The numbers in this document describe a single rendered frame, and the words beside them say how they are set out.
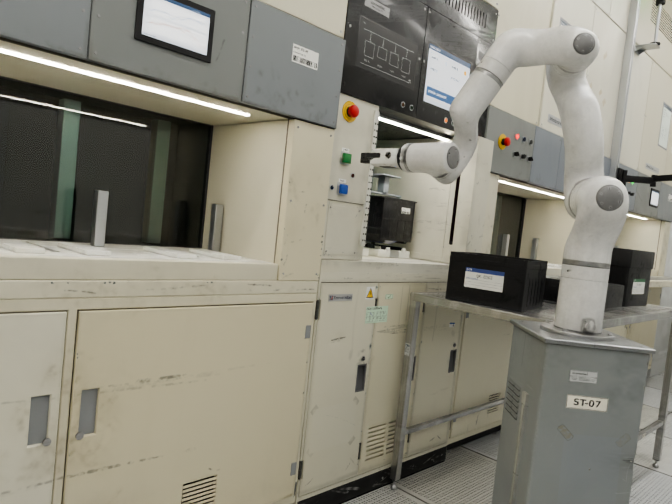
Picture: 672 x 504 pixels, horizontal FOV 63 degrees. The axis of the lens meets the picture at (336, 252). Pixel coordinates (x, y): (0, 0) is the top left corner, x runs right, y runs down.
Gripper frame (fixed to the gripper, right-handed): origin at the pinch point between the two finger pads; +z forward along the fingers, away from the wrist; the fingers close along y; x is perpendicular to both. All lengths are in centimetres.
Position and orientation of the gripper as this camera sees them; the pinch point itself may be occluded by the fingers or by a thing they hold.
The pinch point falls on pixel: (366, 158)
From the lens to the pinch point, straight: 174.7
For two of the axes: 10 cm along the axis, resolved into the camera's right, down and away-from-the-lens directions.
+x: 1.1, -9.9, -0.5
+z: -7.0, -1.1, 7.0
